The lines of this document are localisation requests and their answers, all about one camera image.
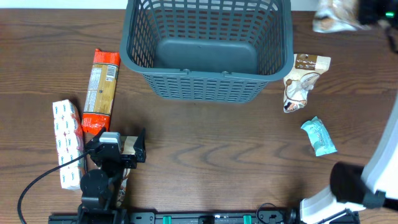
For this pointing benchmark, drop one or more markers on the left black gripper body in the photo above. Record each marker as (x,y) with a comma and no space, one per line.
(129,162)

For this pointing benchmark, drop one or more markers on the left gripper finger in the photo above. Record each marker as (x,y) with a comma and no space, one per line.
(139,145)
(96,138)

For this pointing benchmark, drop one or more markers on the cream pouch with label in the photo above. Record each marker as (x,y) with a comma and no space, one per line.
(127,143)

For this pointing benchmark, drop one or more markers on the orange brown cracker package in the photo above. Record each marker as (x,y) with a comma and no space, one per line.
(100,93)

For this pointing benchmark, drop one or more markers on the white tissue pack bundle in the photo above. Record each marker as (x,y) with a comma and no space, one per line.
(69,143)

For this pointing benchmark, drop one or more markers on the cream pouch with mushrooms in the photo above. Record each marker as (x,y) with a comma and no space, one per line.
(337,16)

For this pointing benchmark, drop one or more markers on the cream brown snack pouch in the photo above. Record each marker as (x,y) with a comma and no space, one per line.
(307,69)

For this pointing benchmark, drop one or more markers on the teal small snack packet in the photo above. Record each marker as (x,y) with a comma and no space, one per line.
(319,137)

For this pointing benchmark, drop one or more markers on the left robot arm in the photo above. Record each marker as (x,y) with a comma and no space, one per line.
(101,187)

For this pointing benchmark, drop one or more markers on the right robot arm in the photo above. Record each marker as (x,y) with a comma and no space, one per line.
(354,188)

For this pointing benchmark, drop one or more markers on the grey plastic slotted basket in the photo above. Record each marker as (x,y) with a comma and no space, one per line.
(208,50)

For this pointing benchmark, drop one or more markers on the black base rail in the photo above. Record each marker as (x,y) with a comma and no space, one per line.
(264,216)

